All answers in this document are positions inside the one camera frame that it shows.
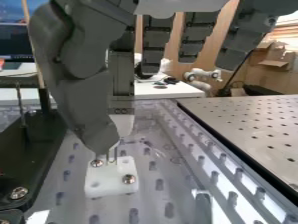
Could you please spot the small white jointed device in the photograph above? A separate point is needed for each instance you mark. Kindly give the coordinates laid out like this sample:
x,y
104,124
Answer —
x,y
200,75

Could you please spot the computer screen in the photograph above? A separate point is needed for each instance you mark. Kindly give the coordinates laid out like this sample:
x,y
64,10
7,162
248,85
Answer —
x,y
14,36

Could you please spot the white block with screws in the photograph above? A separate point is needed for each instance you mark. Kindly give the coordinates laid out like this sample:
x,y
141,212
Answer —
x,y
111,183

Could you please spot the white desk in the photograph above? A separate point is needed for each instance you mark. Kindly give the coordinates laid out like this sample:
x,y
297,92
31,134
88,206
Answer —
x,y
177,90

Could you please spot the black plate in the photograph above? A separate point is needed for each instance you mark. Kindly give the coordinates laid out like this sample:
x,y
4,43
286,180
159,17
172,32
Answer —
x,y
27,160

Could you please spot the cardboard box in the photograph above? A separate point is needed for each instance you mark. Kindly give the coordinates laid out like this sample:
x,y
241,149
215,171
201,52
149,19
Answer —
x,y
277,55

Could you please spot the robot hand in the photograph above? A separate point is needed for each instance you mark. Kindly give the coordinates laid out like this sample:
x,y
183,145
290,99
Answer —
x,y
80,83

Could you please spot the clear box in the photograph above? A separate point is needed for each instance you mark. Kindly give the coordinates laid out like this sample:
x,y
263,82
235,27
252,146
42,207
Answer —
x,y
213,166

